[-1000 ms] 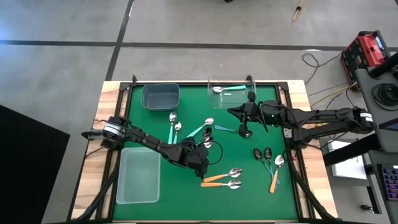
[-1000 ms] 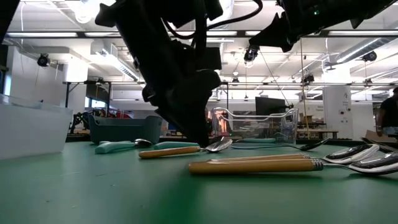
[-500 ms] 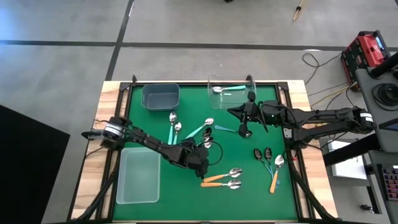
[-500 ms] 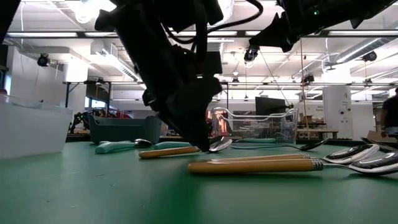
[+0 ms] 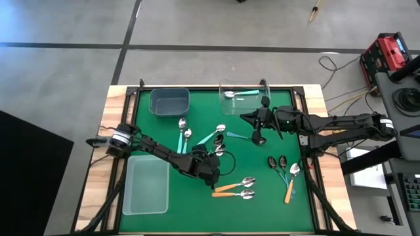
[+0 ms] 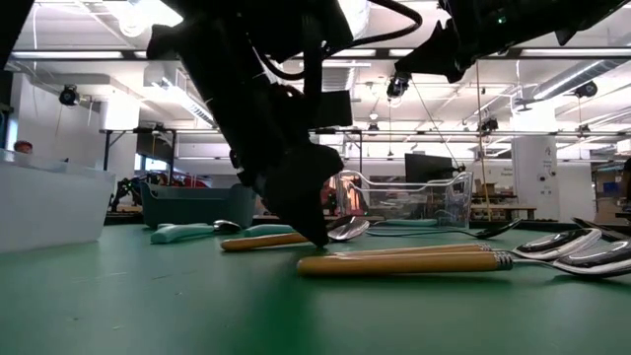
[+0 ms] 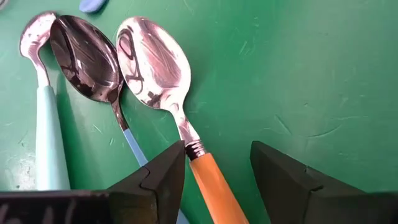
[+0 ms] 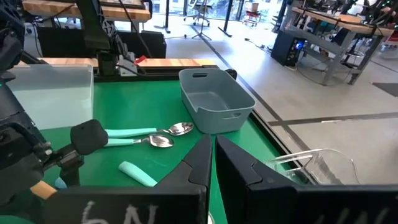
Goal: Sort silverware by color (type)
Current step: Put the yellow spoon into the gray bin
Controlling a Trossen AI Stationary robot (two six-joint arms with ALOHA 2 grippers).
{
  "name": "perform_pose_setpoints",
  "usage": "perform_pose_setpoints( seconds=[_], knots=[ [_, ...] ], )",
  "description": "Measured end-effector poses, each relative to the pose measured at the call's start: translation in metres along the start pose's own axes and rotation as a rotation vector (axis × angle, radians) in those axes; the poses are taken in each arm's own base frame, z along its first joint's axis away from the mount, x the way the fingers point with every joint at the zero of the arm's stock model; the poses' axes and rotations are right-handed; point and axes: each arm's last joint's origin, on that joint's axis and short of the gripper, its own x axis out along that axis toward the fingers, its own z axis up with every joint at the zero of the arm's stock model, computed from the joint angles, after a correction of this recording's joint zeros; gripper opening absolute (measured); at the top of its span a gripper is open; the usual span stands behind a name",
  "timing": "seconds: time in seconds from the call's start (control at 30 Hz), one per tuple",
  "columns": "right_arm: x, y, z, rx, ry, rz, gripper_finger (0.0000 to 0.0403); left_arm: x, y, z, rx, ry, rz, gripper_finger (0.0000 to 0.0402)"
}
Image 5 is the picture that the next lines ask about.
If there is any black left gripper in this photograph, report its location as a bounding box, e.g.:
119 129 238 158
178 144 221 188

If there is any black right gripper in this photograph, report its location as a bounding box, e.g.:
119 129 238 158
240 97 283 146

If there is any clear plastic bin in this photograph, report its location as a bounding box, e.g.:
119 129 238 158
219 78 272 116

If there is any green table mat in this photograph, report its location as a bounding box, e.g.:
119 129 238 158
118 88 316 233

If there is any frosted white plastic bin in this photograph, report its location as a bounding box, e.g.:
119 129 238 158
122 153 171 216

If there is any gray-blue plastic bin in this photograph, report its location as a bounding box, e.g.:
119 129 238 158
149 87 191 118

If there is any wooden stick with black tip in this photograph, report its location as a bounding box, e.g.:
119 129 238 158
308 0 322 24

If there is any black bar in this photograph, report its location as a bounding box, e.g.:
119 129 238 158
340 140 404 176

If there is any white box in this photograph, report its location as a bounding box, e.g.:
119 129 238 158
345 146 389 190

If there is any gray cart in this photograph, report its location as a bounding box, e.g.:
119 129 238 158
375 54 420 161

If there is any red and black tool case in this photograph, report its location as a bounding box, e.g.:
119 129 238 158
359 31 413 91

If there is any black tube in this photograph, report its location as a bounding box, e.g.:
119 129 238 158
389 54 420 83

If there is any dark tablet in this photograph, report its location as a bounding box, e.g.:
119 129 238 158
399 124 420 140

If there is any black floor mat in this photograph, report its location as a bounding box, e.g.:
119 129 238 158
0 109 75 236

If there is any keypad with blue keys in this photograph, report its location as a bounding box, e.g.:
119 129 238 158
398 172 420 212

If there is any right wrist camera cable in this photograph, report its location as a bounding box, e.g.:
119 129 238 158
274 109 285 141

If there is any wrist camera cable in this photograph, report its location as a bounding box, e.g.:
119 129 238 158
274 109 285 141
215 149 238 177

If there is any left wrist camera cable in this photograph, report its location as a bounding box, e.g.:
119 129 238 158
215 149 238 177

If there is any black table frame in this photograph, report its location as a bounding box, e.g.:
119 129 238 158
111 78 324 236

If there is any black floor cable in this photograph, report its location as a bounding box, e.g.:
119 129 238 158
318 54 362 91

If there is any yellow floor cable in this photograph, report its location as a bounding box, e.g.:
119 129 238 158
326 85 380 114

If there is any black diagonal frame strut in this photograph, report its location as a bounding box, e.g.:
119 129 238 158
74 163 127 234
304 170 357 234

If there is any coiled black cable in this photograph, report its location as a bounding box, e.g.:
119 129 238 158
392 87 420 118

